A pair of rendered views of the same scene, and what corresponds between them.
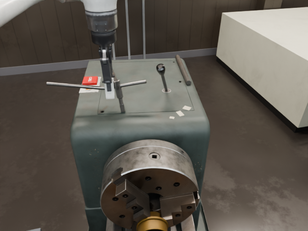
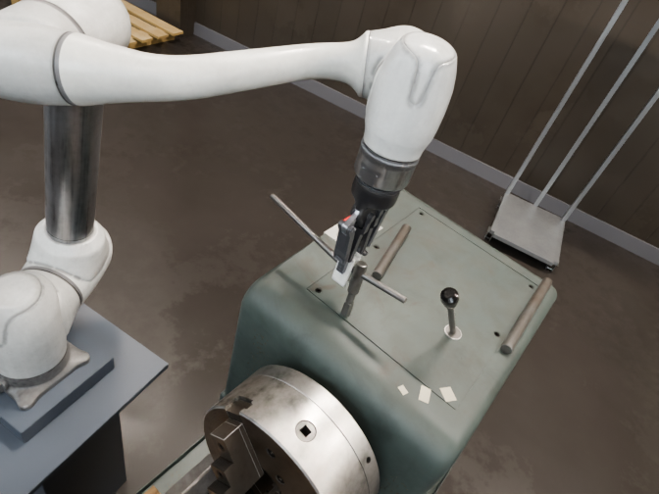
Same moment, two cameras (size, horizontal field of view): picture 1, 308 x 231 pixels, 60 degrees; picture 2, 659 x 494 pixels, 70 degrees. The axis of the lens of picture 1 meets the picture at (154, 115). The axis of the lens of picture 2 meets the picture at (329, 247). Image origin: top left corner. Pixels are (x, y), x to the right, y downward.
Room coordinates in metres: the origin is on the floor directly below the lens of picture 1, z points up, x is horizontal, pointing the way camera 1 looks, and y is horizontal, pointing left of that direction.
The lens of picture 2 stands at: (0.24, -0.15, 1.93)
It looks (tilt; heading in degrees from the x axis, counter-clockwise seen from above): 41 degrees down; 31
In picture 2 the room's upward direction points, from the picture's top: 18 degrees clockwise
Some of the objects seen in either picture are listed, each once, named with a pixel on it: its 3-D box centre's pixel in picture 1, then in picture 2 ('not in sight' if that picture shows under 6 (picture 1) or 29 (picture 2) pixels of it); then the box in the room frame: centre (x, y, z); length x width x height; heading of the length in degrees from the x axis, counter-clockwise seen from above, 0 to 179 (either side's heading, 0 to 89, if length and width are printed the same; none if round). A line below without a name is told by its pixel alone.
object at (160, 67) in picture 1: (160, 70); (448, 299); (0.87, -0.02, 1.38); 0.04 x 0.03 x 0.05; 4
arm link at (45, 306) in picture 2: not in sight; (24, 318); (0.40, 0.65, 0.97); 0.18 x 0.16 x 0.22; 37
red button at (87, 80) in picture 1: (90, 81); not in sight; (1.02, 0.27, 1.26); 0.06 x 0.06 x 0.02; 4
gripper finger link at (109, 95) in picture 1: (109, 90); (343, 269); (0.79, 0.15, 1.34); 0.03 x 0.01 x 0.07; 94
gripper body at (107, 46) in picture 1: (104, 43); (371, 200); (0.80, 0.15, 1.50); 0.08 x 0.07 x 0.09; 4
